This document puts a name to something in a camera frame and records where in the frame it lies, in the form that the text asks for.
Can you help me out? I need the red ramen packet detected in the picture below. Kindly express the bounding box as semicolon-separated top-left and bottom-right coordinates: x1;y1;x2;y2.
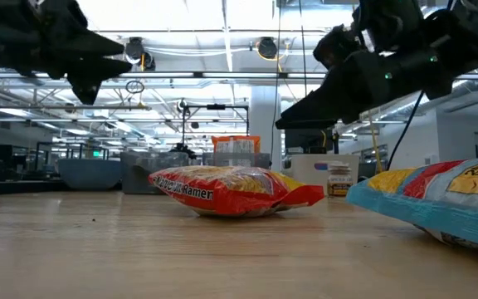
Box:
147;164;326;218

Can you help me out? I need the clear plastic bin left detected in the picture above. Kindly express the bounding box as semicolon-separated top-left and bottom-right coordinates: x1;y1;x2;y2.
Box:
120;150;190;195

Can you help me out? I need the orange ramen packet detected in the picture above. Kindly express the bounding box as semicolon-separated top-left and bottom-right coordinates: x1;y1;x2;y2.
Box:
211;135;262;154

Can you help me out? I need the white square column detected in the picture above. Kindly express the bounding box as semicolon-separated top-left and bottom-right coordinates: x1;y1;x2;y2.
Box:
249;85;282;174

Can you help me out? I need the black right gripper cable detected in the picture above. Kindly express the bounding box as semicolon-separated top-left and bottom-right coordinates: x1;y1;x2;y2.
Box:
386;90;426;171

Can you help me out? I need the blue-edged ramen packet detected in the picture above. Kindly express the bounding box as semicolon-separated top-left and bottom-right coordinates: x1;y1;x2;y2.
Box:
345;155;478;252

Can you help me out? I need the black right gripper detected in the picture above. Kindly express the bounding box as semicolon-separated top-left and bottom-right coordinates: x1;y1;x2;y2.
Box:
275;23;440;130

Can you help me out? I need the black gantry frame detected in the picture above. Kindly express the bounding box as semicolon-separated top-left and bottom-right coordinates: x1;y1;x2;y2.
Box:
180;103;251;159

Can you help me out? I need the black monitor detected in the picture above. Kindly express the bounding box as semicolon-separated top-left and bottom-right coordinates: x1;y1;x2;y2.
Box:
284;128;339;155

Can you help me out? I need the black ceiling cable reel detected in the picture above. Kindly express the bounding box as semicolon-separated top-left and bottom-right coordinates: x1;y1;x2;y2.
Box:
256;36;280;60
124;36;157;71

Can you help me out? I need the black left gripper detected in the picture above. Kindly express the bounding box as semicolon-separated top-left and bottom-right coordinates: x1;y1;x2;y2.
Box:
22;0;133;105

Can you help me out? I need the black aluminium table frame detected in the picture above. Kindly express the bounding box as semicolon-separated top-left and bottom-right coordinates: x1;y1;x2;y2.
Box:
0;179;61;197

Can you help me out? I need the blue bowl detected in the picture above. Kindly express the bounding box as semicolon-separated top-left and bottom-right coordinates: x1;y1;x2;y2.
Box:
58;159;123;191

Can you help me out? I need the white plastic bin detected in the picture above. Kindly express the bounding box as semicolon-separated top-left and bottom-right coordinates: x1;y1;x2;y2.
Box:
290;154;360;196

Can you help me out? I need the grey plastic bin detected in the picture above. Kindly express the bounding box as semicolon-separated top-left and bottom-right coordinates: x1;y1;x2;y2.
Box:
202;151;271;170

